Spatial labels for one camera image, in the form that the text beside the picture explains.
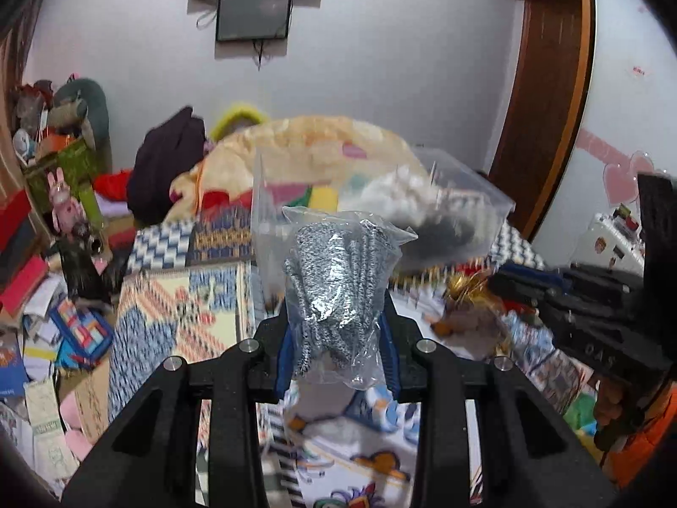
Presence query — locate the orange fleece blanket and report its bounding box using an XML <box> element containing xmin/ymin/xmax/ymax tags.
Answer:
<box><xmin>164</xmin><ymin>116</ymin><xmax>427</xmax><ymax>223</ymax></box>

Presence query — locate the bag of silver cord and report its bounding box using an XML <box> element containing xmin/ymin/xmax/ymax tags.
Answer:
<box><xmin>282</xmin><ymin>207</ymin><xmax>418</xmax><ymax>390</ymax></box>

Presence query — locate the yellow fuzzy headband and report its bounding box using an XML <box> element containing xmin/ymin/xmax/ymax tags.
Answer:
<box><xmin>209</xmin><ymin>102</ymin><xmax>270</xmax><ymax>141</ymax></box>

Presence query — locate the brown wooden door frame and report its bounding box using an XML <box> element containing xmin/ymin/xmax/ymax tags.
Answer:
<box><xmin>489</xmin><ymin>0</ymin><xmax>595</xmax><ymax>240</ymax></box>

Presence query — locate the small wall monitor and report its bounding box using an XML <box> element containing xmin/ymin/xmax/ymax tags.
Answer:
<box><xmin>216</xmin><ymin>0</ymin><xmax>292</xmax><ymax>42</ymax></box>

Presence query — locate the dark purple garment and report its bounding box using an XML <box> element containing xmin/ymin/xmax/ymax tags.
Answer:
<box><xmin>126</xmin><ymin>107</ymin><xmax>206</xmax><ymax>225</ymax></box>

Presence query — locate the grey green plush toy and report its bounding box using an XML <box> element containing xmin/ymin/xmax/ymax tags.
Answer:
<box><xmin>47</xmin><ymin>78</ymin><xmax>113</xmax><ymax>171</ymax></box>

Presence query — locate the green cardboard box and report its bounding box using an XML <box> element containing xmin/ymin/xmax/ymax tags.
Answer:
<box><xmin>23</xmin><ymin>140</ymin><xmax>109</xmax><ymax>227</ymax></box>

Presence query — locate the patterned patchwork tablecloth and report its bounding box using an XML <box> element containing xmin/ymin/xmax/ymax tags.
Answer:
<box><xmin>107</xmin><ymin>218</ymin><xmax>589</xmax><ymax>508</ymax></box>

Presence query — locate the stack of red boxes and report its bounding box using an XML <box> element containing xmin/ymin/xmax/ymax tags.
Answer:
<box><xmin>1</xmin><ymin>189</ymin><xmax>48</xmax><ymax>326</ymax></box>

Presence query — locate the clear plastic storage bin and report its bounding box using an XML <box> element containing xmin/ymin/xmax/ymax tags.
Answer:
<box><xmin>251</xmin><ymin>147</ymin><xmax>515</xmax><ymax>301</ymax></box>

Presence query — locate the pink rabbit figurine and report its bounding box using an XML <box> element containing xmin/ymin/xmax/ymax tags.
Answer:
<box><xmin>47</xmin><ymin>168</ymin><xmax>86</xmax><ymax>235</ymax></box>

